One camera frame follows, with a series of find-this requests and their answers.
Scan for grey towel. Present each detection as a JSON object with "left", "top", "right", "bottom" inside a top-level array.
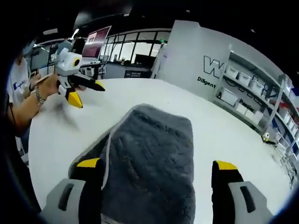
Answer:
[{"left": 69, "top": 103, "right": 197, "bottom": 224}]

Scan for person's left hand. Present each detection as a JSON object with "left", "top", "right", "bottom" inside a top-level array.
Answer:
[{"left": 34, "top": 74, "right": 62, "bottom": 98}]

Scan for large pink display screen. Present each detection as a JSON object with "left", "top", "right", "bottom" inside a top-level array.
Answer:
[{"left": 82, "top": 25, "right": 113, "bottom": 59}]

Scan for dark reception counter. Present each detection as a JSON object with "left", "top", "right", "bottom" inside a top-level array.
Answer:
[{"left": 102, "top": 62, "right": 153, "bottom": 79}]

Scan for black desktop monitor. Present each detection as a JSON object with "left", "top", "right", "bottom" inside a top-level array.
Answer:
[{"left": 135, "top": 53, "right": 153, "bottom": 65}]

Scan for small white yellow device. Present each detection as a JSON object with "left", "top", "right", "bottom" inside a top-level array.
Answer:
[{"left": 261, "top": 132, "right": 278, "bottom": 145}]

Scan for white hanging coat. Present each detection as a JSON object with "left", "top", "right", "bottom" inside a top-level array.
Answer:
[{"left": 150, "top": 43, "right": 168, "bottom": 79}]

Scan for person's dark shirt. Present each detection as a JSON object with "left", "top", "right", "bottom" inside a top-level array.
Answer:
[{"left": 0, "top": 98, "right": 43, "bottom": 216}]

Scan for metal storage shelf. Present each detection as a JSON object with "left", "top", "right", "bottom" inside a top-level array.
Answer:
[{"left": 212, "top": 43, "right": 299, "bottom": 164}]

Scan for row of white storage bins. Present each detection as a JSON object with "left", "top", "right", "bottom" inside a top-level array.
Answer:
[{"left": 223, "top": 64, "right": 299, "bottom": 141}]

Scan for silver wrist bracelet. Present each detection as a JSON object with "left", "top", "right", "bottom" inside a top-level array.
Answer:
[{"left": 32, "top": 89, "right": 47, "bottom": 107}]

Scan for metal wire rack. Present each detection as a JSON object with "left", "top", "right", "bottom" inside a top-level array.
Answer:
[{"left": 272, "top": 132, "right": 299, "bottom": 188}]

